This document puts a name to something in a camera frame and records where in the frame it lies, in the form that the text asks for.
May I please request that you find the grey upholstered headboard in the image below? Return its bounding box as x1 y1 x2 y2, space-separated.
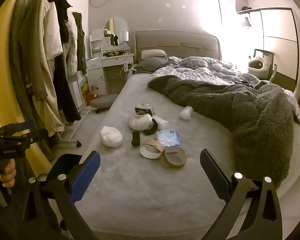
132 30 222 62

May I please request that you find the yellow painting canvas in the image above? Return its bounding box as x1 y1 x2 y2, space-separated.
79 76 91 103

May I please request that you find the brown cardboard tape core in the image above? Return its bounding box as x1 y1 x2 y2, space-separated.
164 146 187 169

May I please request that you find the large bubble wrap roll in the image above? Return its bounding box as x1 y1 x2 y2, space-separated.
154 116 169 130

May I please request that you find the oval vanity mirror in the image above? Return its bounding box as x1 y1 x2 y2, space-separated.
104 17 130 47

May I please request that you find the bed with grey sheet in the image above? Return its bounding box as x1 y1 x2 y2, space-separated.
72 66 300 233

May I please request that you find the olive green coat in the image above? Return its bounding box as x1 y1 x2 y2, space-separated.
11 0 54 155

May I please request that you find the person's left hand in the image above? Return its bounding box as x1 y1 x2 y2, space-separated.
0 159 17 198

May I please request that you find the dark green vest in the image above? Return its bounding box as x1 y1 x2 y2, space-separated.
72 11 88 76

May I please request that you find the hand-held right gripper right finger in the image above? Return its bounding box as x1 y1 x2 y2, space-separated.
199 149 283 240

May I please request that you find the black curved foam piece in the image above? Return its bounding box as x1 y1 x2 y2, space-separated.
143 119 159 136

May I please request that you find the squashed cardboard tape core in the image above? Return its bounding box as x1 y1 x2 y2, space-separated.
139 140 166 160

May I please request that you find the blue patterned duvet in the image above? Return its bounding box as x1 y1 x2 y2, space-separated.
150 56 264 88

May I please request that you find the white vanity table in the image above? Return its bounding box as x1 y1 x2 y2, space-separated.
86 27 135 98

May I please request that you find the cream hanging garment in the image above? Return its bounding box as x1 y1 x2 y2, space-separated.
37 0 65 133

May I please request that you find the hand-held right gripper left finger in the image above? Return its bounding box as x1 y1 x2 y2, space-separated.
17 151 101 240

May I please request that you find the clear tissue wrapper black label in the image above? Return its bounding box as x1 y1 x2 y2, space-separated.
134 103 154 117

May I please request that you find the black rectangular block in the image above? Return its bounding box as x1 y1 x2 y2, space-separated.
131 131 141 147

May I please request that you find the blue cartoon tissue packet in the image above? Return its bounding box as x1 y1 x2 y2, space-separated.
156 128 182 148

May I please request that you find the grey fleece blanket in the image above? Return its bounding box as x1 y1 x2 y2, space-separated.
147 76 300 188

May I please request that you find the beige pillow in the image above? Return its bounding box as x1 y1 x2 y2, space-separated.
141 49 167 61

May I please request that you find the white cloth bundle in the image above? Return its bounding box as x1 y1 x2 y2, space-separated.
129 114 154 132

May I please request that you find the grey-green pillow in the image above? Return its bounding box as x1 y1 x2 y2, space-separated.
133 57 169 75

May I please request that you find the orange bag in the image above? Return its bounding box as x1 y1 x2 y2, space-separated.
86 92 100 103

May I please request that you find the small bubble wrap wad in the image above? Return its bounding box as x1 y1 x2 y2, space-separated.
179 106 193 121

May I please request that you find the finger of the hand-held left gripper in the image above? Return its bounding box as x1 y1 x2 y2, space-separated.
0 121 35 136
20 129 50 147

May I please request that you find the white puffer jacket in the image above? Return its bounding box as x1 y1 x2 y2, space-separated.
64 10 79 77

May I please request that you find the white wardrobe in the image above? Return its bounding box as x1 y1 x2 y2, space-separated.
236 7 298 93

